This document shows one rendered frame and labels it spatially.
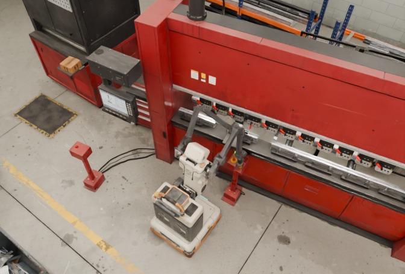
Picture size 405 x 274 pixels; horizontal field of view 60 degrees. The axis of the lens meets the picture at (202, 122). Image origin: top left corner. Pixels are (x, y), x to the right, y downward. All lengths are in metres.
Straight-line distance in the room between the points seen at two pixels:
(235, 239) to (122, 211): 1.50
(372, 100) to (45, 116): 4.73
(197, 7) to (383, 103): 1.86
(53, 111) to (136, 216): 2.39
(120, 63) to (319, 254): 3.19
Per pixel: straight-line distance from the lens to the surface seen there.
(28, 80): 6.89
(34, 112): 6.25
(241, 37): 3.28
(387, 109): 3.42
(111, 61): 3.65
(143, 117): 5.20
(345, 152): 3.90
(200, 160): 3.49
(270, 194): 4.84
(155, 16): 3.56
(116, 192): 4.94
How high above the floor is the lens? 4.19
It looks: 49 degrees down
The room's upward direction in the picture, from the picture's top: 1 degrees clockwise
